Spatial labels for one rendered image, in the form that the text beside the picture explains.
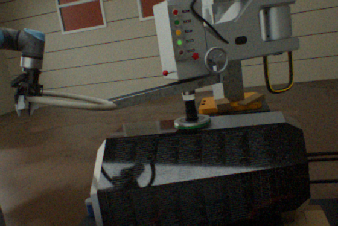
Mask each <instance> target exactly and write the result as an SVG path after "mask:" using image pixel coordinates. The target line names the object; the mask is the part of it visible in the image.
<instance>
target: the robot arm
mask: <svg viewBox="0 0 338 226"><path fill-rule="evenodd" d="M44 49H45V34H44V33H43V32H40V31H37V30H32V29H29V28H24V31H21V30H15V29H10V28H4V27H0V50H15V51H21V52H22V54H21V67H23V68H22V71H25V72H27V73H22V74H21V75H19V76H18V77H16V78H15V79H14V80H12V81H11V82H10V83H11V87H15V88H16V92H15V95H14V99H15V104H16V112H17V114H18V116H19V117H20V115H21V109H24V108H25V103H24V96H27V97H29V96H35V97H42V93H43V85H40V84H39V74H41V71H40V69H42V65H43V54H44ZM40 88H42V93H41V94H40ZM28 104H29V105H28V114H29V116H31V115H32V114H33V111H34V109H38V108H39V105H38V104H37V103H33V102H28Z"/></svg>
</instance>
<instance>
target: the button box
mask: <svg viewBox="0 0 338 226"><path fill-rule="evenodd" d="M165 9H166V14H167V21H168V29H169V34H170V41H171V53H172V58H173V61H178V60H187V59H188V52H187V43H186V39H185V30H184V26H183V13H182V4H171V5H166V6H165ZM173 9H177V10H178V11H179V14H178V15H177V16H174V15H173V14H172V10H173ZM175 19H178V20H180V24H179V25H178V26H175V25H174V24H173V21H174V20H175ZM177 29H180V30H181V32H182V34H181V35H180V36H176V35H175V31H176V30H177ZM178 39H182V40H183V45H182V46H180V47H179V46H177V44H176V41H177V40H178ZM179 49H183V51H184V54H183V56H180V55H178V50H179Z"/></svg>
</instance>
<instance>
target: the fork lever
mask: <svg viewBox="0 0 338 226"><path fill-rule="evenodd" d="M223 80H224V81H227V80H228V76H226V75H224V76H223ZM218 83H220V74H213V73H209V74H208V75H205V76H199V77H195V80H193V81H190V82H186V83H182V84H179V82H173V83H169V84H164V85H159V86H155V87H152V88H148V89H143V90H140V91H136V92H132V93H129V94H124V95H121V96H115V97H110V98H108V101H111V102H112V103H113V104H116V105H117V108H116V109H114V110H117V109H121V108H127V107H130V106H133V105H138V104H141V103H145V102H149V101H152V100H156V99H159V98H163V97H167V96H172V95H176V94H180V93H183V92H187V91H191V90H194V89H198V88H202V87H205V86H209V85H213V84H218Z"/></svg>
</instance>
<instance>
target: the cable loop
mask: <svg viewBox="0 0 338 226"><path fill-rule="evenodd" d="M288 60H289V84H288V85H287V86H286V87H284V88H281V89H273V88H272V87H271V84H270V79H269V68H268V61H267V56H264V57H263V65H264V77H265V82H266V86H267V89H268V91H269V92H270V93H271V94H280V93H283V92H286V91H288V90H289V89H291V87H292V84H293V76H294V73H293V54H292V51H288Z"/></svg>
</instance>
